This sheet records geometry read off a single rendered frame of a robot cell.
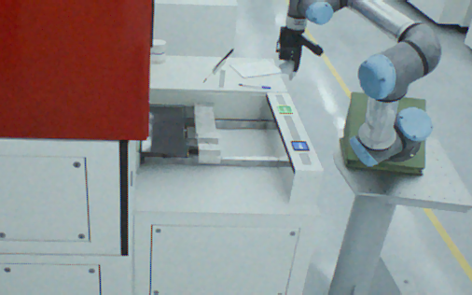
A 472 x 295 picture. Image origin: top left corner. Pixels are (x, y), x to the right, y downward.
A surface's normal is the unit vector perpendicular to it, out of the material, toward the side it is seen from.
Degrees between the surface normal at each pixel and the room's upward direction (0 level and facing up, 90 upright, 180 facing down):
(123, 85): 90
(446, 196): 0
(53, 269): 90
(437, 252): 0
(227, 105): 90
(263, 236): 90
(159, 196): 0
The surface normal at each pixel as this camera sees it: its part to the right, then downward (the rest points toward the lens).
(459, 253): 0.04, -0.87
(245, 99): 0.01, 0.50
